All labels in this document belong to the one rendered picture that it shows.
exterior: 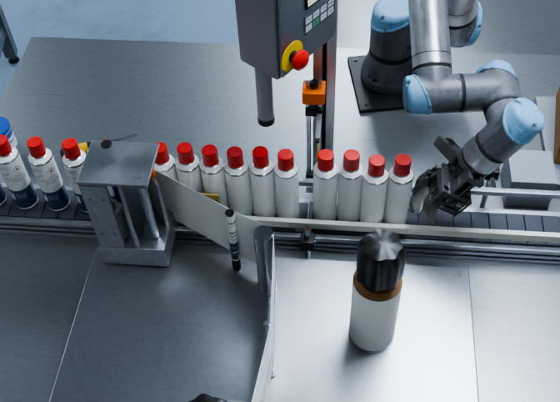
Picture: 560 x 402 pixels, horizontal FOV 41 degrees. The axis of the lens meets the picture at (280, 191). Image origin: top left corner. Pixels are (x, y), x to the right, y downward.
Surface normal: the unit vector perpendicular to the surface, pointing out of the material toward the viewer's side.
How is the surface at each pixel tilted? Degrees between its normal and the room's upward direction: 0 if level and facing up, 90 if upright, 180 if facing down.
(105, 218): 90
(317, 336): 0
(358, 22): 0
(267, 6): 90
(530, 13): 0
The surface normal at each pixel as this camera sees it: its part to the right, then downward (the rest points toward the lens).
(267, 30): -0.65, 0.60
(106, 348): -0.04, -0.64
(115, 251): -0.10, 0.76
